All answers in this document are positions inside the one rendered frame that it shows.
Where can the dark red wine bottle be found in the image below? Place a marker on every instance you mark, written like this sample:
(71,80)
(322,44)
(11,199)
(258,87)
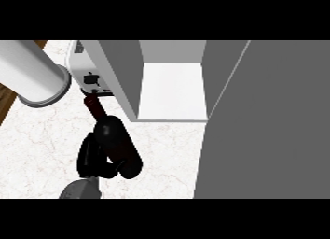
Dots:
(120,140)

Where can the white appliance with black marks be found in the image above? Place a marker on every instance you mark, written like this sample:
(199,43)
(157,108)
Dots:
(80,67)

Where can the large white cylinder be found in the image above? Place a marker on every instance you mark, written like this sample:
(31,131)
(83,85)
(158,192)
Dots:
(24,70)

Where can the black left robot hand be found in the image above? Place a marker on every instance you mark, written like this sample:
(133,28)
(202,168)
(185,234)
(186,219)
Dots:
(89,158)

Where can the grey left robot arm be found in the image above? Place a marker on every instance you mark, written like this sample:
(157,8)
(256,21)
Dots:
(80,189)

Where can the dark grey cabinet door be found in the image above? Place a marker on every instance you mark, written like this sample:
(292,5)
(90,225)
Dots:
(273,124)

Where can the grey open cabinet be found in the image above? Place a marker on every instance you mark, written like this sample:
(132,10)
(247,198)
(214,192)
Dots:
(173,90)

